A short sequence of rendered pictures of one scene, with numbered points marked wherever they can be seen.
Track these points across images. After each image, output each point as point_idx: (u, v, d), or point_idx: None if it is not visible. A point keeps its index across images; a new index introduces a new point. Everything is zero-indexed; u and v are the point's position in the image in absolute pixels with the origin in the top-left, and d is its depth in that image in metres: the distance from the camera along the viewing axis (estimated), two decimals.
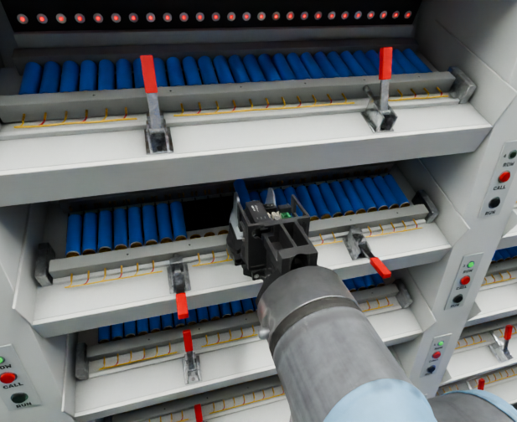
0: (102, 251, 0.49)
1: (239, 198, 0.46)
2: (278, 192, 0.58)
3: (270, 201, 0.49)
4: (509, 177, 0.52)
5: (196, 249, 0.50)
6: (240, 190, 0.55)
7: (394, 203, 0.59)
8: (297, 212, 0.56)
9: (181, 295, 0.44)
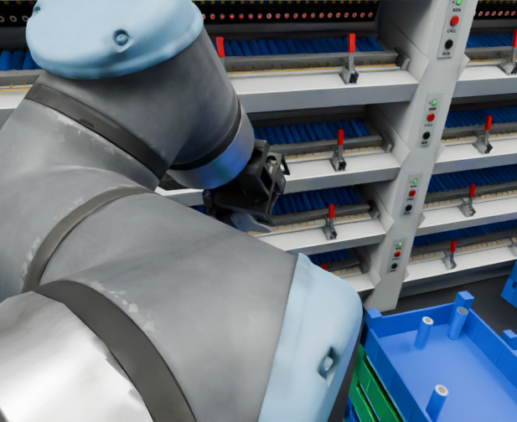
0: None
1: None
2: None
3: (259, 225, 0.48)
4: None
5: None
6: None
7: (24, 69, 0.64)
8: None
9: None
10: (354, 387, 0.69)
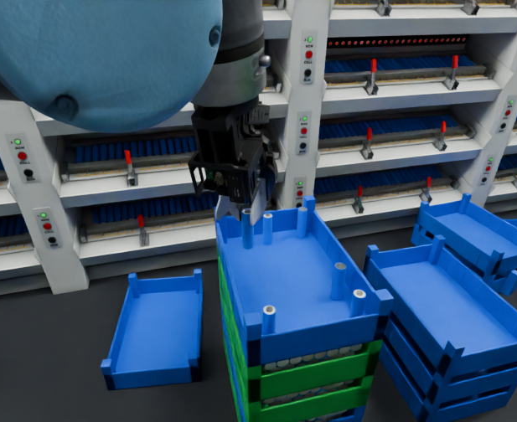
0: None
1: (250, 217, 0.46)
2: None
3: (222, 207, 0.49)
4: None
5: None
6: None
7: None
8: None
9: None
10: (219, 287, 0.77)
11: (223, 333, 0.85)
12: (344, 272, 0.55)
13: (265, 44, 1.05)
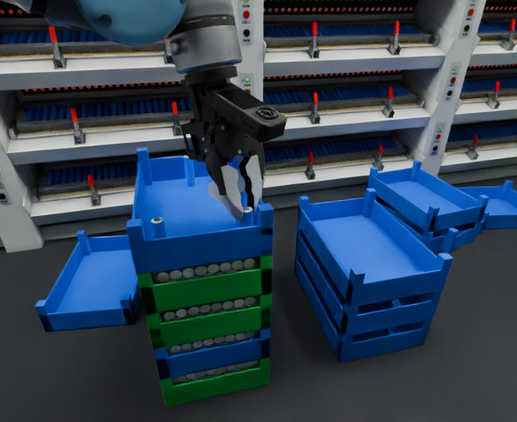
0: None
1: (209, 184, 0.54)
2: None
3: (239, 180, 0.56)
4: None
5: None
6: None
7: None
8: None
9: None
10: None
11: None
12: (241, 196, 0.58)
13: None
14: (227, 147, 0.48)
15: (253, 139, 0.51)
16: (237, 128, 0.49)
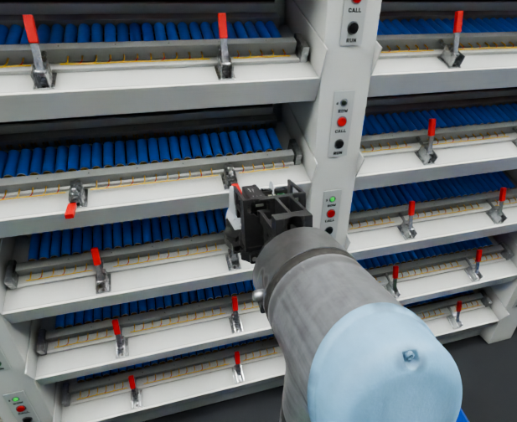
0: None
1: None
2: (172, 139, 0.71)
3: None
4: (344, 121, 0.65)
5: (94, 177, 0.63)
6: (138, 148, 0.69)
7: (268, 149, 0.73)
8: (183, 153, 0.69)
9: (71, 204, 0.57)
10: None
11: None
12: None
13: None
14: None
15: None
16: None
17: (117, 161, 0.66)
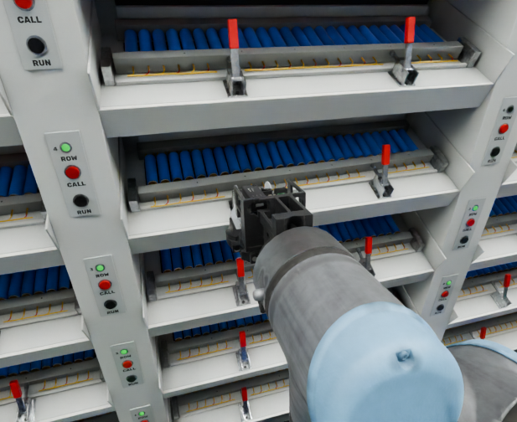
0: (175, 182, 0.61)
1: None
2: (311, 141, 0.70)
3: None
4: (507, 128, 0.63)
5: (250, 180, 0.62)
6: (281, 150, 0.68)
7: (406, 151, 0.71)
8: (328, 155, 0.68)
9: None
10: None
11: None
12: None
13: None
14: None
15: None
16: None
17: (267, 162, 0.65)
